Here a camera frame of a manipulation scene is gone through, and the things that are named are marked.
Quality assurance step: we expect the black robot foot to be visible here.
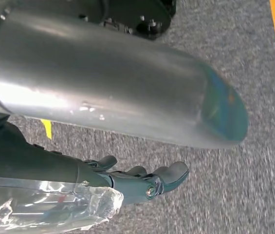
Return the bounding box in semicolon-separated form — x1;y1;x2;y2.
6;0;176;41

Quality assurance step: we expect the clear crumpled plastic film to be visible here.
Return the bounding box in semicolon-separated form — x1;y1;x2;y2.
0;175;124;234

